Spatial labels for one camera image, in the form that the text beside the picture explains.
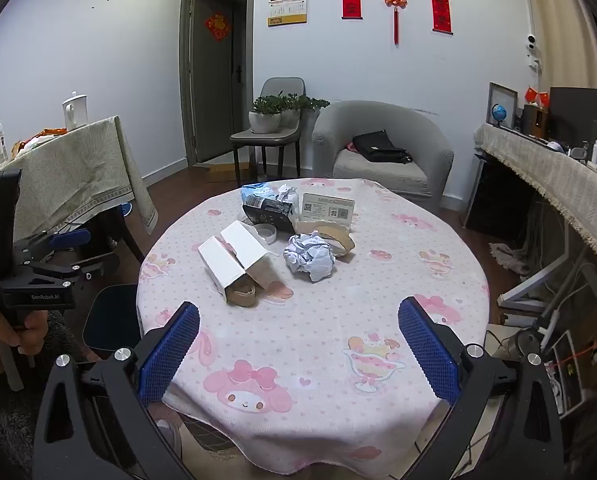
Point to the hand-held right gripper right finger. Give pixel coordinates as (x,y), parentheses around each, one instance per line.
(428,355)

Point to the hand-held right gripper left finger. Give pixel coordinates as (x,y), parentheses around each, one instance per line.
(171,355)

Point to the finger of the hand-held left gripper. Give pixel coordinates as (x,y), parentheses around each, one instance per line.
(73,237)
(98,262)

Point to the dark teal trash bin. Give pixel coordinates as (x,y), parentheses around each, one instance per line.
(111,317)

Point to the white cardboard box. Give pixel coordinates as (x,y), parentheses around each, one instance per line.
(246,240)
(221,262)

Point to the brown kraft paper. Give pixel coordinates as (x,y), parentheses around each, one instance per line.
(336,237)

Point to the large white paper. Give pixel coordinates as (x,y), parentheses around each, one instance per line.
(308,257)

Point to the white tape roll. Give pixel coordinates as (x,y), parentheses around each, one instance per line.
(266,233)

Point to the black printed packet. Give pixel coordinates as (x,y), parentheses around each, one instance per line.
(268,212)

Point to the white printed card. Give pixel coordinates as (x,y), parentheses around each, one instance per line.
(327,207)

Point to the small white paper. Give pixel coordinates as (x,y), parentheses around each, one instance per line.
(287,194)

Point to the table with beige tablecloth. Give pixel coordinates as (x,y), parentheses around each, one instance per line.
(68,170)

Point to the orange packet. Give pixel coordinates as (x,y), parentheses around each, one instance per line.
(48,134)

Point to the white kettle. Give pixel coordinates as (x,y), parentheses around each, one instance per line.
(76,110)

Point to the flat cardboard piece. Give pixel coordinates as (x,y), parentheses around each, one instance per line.
(223,174)

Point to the blue tissue packet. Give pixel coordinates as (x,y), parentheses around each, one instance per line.
(256,190)

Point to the black cabinet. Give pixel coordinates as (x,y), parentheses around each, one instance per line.
(498,195)

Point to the person's dark patterned clothing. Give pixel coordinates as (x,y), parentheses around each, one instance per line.
(8,435)

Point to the grey fabric armchair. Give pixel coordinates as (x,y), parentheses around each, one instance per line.
(378,175)

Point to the grey door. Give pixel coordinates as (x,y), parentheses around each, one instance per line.
(218,85)

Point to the desk with beige fringed cloth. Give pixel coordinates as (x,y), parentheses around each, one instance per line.
(553,180)

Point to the black handbag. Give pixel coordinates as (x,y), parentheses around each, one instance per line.
(378,145)

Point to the potted plant in white pot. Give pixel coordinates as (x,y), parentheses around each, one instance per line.
(303,102)
(265,117)

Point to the grey dining chair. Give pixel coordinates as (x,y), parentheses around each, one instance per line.
(278,87)

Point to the small blue globe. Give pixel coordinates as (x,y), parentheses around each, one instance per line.
(498,112)

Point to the red diamond door decoration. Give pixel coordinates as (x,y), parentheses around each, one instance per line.
(217,26)

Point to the wooden speaker box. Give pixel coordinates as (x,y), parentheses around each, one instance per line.
(534,120)

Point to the framed picture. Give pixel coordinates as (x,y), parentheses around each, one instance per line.
(503,96)

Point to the small red flags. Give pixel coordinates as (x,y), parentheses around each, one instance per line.
(536,95)

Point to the black monitor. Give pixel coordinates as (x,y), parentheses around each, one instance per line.
(576,110)

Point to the red hanging scroll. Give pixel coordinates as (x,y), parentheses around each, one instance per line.
(441,14)
(351,2)

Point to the beige curtain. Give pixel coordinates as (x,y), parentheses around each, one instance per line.
(563,35)

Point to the wall calendar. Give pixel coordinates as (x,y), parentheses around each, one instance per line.
(287,2)

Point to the white security camera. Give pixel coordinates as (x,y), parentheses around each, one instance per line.
(531,50)

